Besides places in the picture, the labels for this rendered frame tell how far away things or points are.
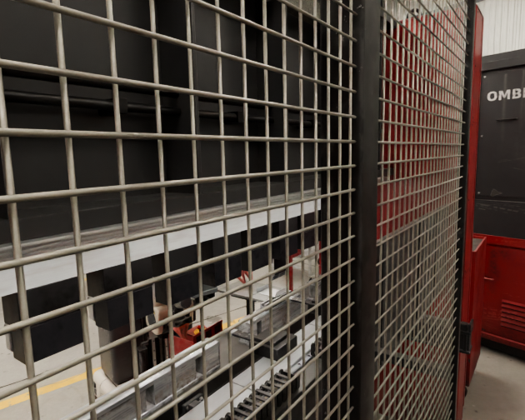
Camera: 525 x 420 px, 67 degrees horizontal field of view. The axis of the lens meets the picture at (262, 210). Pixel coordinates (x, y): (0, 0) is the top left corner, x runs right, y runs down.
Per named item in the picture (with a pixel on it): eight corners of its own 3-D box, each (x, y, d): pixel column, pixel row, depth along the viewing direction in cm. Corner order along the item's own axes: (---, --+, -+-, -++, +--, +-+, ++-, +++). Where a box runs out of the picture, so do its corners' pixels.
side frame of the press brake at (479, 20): (335, 375, 292) (335, 45, 259) (463, 417, 242) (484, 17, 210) (318, 392, 271) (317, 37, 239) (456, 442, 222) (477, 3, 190)
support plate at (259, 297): (242, 281, 198) (242, 279, 198) (287, 290, 183) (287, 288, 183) (217, 292, 184) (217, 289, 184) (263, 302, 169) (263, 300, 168)
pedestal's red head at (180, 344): (199, 347, 201) (197, 312, 198) (223, 355, 192) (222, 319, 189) (169, 364, 184) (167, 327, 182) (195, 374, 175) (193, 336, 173)
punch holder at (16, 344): (71, 331, 102) (65, 268, 100) (89, 339, 98) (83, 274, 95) (7, 356, 90) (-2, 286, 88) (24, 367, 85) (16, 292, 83)
